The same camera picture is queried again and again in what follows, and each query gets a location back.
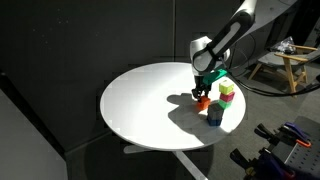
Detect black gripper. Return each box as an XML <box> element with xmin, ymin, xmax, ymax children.
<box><xmin>191</xmin><ymin>76</ymin><xmax>211</xmax><ymax>100</ymax></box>

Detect orange block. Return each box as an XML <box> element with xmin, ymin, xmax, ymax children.
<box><xmin>197</xmin><ymin>96</ymin><xmax>211</xmax><ymax>111</ymax></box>

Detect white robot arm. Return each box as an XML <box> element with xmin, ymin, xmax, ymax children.
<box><xmin>190</xmin><ymin>0</ymin><xmax>297</xmax><ymax>100</ymax></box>

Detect grey block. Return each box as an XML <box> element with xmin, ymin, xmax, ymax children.
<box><xmin>207</xmin><ymin>103</ymin><xmax>224</xmax><ymax>120</ymax></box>

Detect yellow-green block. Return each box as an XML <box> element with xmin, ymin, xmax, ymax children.
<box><xmin>219</xmin><ymin>80</ymin><xmax>234</xmax><ymax>95</ymax></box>

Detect green block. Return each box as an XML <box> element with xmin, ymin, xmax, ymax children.
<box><xmin>218</xmin><ymin>99</ymin><xmax>232</xmax><ymax>109</ymax></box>

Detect magenta block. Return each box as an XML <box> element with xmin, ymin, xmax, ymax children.
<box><xmin>220</xmin><ymin>91</ymin><xmax>235</xmax><ymax>102</ymax></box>

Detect blue block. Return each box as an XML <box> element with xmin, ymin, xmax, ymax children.
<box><xmin>206</xmin><ymin>116</ymin><xmax>222</xmax><ymax>126</ymax></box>

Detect round white table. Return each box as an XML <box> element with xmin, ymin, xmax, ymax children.
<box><xmin>100</xmin><ymin>62</ymin><xmax>246</xmax><ymax>180</ymax></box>

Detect crumpled plastic bag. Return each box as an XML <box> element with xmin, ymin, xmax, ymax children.
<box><xmin>270</xmin><ymin>36</ymin><xmax>296</xmax><ymax>54</ymax></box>

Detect purple spring clamp upper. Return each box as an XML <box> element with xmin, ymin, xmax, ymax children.
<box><xmin>254</xmin><ymin>122</ymin><xmax>311</xmax><ymax>148</ymax></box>

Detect purple spring clamp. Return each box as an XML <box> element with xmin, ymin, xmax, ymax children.
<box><xmin>230</xmin><ymin>148</ymin><xmax>296</xmax><ymax>180</ymax></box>
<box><xmin>254</xmin><ymin>122</ymin><xmax>311</xmax><ymax>148</ymax></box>

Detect purple spring clamp lower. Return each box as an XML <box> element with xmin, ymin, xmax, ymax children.
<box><xmin>230</xmin><ymin>148</ymin><xmax>296</xmax><ymax>180</ymax></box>

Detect wooden armchair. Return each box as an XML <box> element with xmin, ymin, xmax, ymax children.
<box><xmin>248</xmin><ymin>44</ymin><xmax>320</xmax><ymax>97</ymax></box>

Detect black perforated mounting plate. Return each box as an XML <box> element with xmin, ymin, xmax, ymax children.
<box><xmin>253</xmin><ymin>115</ymin><xmax>320</xmax><ymax>180</ymax></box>

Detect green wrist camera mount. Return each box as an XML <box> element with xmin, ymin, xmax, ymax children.
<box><xmin>202</xmin><ymin>69</ymin><xmax>227</xmax><ymax>85</ymax></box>

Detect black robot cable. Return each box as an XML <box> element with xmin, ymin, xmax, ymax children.
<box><xmin>218</xmin><ymin>31</ymin><xmax>320</xmax><ymax>98</ymax></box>

